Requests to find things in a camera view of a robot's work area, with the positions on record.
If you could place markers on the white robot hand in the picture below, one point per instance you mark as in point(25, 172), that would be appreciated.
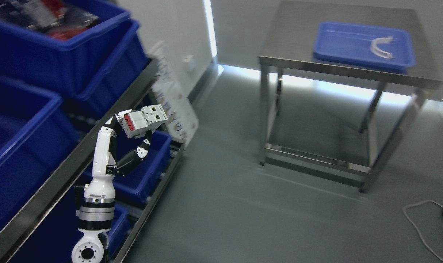
point(105, 167)

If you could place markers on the grey red circuit breaker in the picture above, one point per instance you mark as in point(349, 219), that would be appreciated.
point(136, 123)

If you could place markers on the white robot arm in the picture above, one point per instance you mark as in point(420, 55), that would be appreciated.
point(97, 210)

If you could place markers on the blue bin middle lower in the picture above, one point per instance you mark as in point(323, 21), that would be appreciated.
point(137, 186)

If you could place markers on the white sign board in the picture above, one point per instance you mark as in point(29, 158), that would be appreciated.
point(168, 91)

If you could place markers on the blue bin upper right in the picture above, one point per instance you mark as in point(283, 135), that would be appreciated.
point(124, 64)

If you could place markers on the blue bin left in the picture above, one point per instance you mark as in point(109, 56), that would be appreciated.
point(35, 137)

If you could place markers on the blue bin top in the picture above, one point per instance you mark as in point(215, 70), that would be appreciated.
point(62, 66)

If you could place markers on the stainless steel table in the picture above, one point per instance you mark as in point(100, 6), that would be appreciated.
point(341, 122)

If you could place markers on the blue plastic tray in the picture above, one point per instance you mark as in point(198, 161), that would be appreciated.
point(364, 45)

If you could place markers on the white wall socket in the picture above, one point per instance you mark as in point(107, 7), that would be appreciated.
point(189, 63)

